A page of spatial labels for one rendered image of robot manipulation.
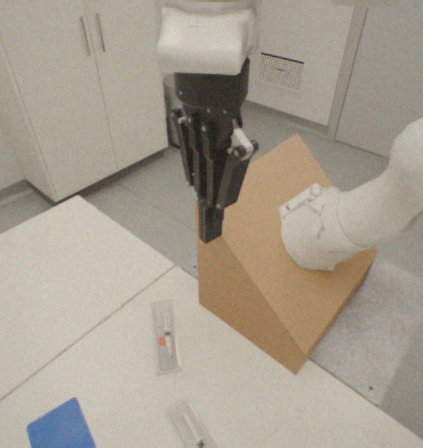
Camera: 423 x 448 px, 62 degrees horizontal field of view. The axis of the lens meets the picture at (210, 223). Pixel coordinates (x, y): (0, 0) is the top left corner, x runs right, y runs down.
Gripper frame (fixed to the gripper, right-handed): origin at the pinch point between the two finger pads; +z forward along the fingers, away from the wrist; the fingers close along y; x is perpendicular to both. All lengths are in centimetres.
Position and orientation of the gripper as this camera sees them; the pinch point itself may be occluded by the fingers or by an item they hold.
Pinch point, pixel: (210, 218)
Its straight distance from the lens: 47.1
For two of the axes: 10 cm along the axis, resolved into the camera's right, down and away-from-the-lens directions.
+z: 0.0, 7.6, 6.5
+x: -7.9, 4.0, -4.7
